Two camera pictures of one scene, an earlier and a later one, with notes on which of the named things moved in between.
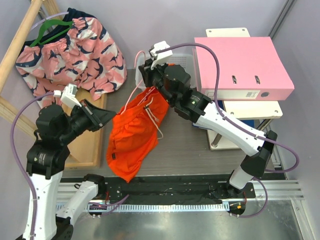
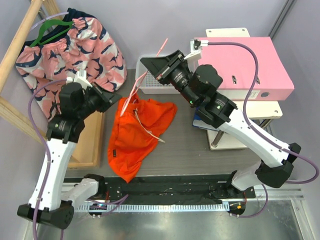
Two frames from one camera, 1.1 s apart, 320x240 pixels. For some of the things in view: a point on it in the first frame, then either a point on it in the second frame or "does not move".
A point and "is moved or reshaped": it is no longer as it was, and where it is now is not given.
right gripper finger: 161,68 to 173,58
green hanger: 49,22 does not move
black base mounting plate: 171,190 does not move
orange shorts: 134,130 is moved or reshaped
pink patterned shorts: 76,49 does not move
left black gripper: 98,116 to 108,99
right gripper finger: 147,74 to 158,66
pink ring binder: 250,68 does not move
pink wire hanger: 146,107 is moved or reshaped
